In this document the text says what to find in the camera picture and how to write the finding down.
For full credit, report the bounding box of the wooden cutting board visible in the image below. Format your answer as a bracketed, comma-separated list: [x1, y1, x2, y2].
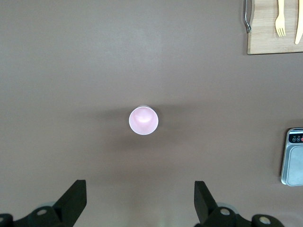
[243, 0, 303, 55]

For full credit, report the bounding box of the pink plastic cup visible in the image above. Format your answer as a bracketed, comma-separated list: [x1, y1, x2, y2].
[128, 105, 160, 136]

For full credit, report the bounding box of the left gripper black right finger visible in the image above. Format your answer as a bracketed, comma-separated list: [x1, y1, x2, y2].
[194, 181, 285, 227]

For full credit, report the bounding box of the yellow plastic knife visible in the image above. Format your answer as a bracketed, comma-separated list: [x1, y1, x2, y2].
[294, 0, 303, 45]

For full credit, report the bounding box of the silver digital kitchen scale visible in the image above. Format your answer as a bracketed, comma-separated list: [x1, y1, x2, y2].
[281, 127, 303, 187]

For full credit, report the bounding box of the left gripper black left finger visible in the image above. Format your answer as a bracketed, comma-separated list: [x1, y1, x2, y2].
[0, 179, 88, 227]

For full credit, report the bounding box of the yellow plastic fork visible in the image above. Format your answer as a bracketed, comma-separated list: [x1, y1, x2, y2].
[274, 0, 286, 37]

